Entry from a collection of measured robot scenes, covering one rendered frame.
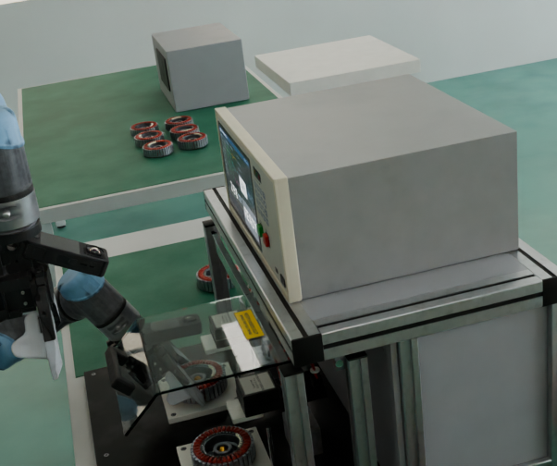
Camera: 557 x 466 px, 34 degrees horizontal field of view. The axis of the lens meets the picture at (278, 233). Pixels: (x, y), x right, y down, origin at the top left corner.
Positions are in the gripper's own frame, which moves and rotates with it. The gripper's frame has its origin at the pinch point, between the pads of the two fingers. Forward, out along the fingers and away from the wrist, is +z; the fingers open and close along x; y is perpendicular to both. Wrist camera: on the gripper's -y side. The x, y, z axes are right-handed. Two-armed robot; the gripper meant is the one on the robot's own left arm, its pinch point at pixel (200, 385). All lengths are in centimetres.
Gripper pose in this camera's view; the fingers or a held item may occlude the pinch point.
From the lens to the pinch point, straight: 186.8
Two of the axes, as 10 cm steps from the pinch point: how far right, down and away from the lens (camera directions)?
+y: -7.7, 6.4, 0.3
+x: 2.6, 3.6, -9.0
